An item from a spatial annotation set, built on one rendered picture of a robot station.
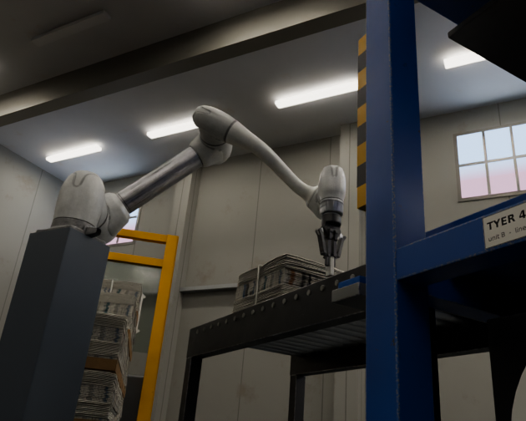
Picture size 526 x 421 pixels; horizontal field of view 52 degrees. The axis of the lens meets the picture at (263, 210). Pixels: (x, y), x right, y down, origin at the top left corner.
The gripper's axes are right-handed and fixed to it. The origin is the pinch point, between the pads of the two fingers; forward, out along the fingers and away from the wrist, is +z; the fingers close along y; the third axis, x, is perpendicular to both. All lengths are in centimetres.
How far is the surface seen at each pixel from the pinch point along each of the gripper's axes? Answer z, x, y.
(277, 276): 3.7, -13.0, 14.2
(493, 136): -341, -233, -429
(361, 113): -7, 74, 47
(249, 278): -0.4, -35.2, 14.4
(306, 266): -0.9, -8.1, 4.7
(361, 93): -12, 74, 47
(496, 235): 33, 105, 48
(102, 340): 27, -72, 59
